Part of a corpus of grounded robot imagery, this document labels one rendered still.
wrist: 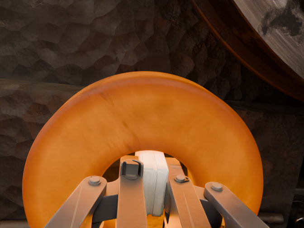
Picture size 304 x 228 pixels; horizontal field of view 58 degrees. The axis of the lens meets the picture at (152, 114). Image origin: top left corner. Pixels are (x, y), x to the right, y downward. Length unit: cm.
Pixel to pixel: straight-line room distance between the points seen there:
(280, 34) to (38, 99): 20
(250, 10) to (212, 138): 8
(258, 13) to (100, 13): 18
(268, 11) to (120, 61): 18
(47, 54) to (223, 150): 22
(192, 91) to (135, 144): 5
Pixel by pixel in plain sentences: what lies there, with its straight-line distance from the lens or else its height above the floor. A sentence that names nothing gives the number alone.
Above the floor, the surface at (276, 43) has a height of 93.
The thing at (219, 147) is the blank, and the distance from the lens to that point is 17.
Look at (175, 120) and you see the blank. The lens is 16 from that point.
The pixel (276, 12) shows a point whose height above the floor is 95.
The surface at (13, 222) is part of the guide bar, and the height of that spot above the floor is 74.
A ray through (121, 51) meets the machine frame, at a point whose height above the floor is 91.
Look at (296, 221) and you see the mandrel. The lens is 38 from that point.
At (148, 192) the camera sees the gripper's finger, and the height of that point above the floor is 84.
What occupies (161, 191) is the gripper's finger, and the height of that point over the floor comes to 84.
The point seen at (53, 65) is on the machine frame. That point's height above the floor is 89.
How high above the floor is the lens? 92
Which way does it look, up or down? 13 degrees down
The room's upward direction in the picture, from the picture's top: 6 degrees clockwise
